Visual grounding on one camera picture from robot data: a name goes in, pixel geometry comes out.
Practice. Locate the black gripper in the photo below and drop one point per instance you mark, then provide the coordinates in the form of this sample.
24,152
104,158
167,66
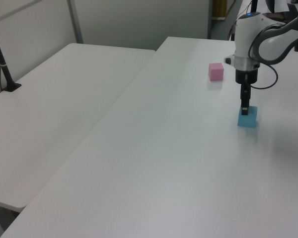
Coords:
247,75

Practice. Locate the blue foam cube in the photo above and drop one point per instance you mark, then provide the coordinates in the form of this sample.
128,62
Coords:
248,122

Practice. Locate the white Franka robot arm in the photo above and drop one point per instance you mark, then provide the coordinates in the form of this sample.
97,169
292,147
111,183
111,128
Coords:
243,37

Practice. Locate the pink foam cube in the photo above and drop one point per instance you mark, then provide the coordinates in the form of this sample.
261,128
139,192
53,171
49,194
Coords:
216,72

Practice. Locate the black upright stand pole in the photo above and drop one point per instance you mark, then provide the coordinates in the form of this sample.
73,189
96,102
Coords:
254,5

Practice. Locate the light wooden cabinet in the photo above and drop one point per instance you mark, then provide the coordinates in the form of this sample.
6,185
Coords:
219,8

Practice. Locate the white side table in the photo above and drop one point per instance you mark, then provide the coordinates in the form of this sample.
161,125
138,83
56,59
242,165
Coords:
52,111

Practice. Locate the grey narrow wall post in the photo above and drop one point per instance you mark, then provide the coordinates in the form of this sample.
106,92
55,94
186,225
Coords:
209,19

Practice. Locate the grey partition frame post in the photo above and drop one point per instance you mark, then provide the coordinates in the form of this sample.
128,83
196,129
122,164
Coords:
75,24

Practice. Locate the black camera pole with base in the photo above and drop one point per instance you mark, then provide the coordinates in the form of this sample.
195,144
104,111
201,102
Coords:
5,72

